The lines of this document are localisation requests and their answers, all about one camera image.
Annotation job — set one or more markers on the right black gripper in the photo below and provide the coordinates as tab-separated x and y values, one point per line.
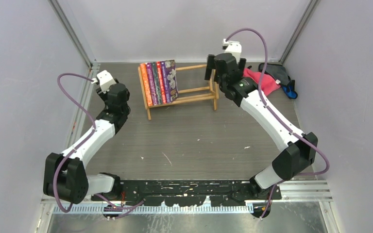
211	65

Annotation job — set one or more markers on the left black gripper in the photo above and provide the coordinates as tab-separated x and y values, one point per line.
107	100

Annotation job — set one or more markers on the orange treehouse book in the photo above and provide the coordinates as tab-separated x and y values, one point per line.
146	86

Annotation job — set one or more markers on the purple book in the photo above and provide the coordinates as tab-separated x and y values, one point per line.
151	83
168	68

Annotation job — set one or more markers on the red cartoon book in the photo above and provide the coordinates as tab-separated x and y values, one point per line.
161	81

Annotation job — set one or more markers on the floral Alcott book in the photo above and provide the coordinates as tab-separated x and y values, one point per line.
157	84

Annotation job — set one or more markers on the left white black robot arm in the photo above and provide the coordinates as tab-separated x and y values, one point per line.
65	176

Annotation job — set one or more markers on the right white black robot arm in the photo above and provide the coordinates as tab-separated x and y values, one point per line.
296	147

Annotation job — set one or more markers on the wooden book rack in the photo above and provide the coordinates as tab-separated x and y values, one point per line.
208	92

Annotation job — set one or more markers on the pink cloth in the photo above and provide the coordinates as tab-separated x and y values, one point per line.
268	84

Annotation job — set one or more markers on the grey cloth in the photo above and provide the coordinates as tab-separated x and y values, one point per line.
278	72

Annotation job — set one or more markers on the blue cloth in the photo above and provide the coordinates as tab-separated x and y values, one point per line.
289	90

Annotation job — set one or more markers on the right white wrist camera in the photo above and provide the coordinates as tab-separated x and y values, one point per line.
232	47

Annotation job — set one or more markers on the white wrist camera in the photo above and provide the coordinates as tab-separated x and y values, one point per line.
232	47
104	80

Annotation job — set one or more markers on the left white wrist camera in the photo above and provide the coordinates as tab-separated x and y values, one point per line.
104	80

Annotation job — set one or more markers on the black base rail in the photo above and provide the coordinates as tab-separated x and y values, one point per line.
188	192

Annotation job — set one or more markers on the slotted cable duct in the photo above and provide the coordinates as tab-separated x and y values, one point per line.
206	208

